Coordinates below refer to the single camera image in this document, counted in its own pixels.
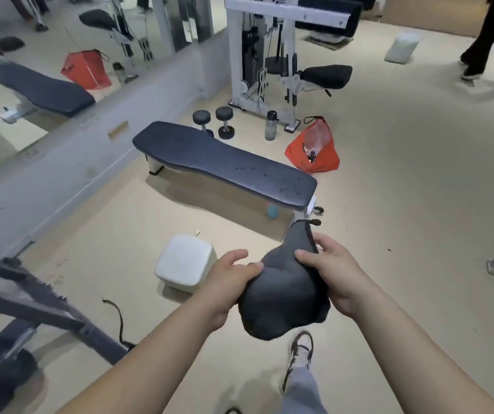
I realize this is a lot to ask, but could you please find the person's right hand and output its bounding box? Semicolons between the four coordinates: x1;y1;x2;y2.
294;232;382;319

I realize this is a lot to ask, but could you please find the person's left hand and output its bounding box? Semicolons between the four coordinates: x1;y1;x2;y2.
199;249;265;331

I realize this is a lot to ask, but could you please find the dark grey cloth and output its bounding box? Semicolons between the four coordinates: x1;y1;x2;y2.
236;220;331;342

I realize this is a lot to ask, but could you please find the person's right forearm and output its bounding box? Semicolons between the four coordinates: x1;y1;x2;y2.
350;281;494;414

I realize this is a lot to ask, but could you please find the person's left forearm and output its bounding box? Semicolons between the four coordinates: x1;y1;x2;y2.
55;293;231;414

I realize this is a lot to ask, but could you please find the white square cushion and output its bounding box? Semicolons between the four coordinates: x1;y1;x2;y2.
155;234;218;295

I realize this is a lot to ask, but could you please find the person's black white sneaker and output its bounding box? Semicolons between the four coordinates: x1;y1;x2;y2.
281;330;315;394

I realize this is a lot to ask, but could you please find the orange shopping bag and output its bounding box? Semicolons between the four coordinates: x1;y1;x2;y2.
284;116;342;175

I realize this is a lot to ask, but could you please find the dark blue padded workout bench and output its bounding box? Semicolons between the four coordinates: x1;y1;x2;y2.
132;120;326;227

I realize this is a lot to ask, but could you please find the person's grey trouser leg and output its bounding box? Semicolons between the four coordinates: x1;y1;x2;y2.
281;365;330;414

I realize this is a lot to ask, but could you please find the clear water bottle black cap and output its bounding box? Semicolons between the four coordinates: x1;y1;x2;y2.
264;110;280;142

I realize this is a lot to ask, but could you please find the black dumbbell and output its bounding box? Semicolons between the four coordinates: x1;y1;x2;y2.
192;110;215;137
215;106;236;140

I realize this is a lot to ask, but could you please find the black padded machine seat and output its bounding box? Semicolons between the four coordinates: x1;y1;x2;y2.
297;64;354;98

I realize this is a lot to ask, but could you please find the white pillow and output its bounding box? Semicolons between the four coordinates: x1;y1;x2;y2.
384;32;423;64

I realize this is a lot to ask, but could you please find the black cable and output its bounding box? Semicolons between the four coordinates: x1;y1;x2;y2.
102;299;136;348

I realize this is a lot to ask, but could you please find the white cable gym machine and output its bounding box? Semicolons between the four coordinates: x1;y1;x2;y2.
224;0;365;131

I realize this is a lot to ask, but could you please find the dark grey machine frame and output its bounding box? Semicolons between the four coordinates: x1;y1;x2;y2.
0;256;136;414

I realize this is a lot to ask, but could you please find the large wall mirror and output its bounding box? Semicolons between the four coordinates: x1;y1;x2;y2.
0;0;227;182

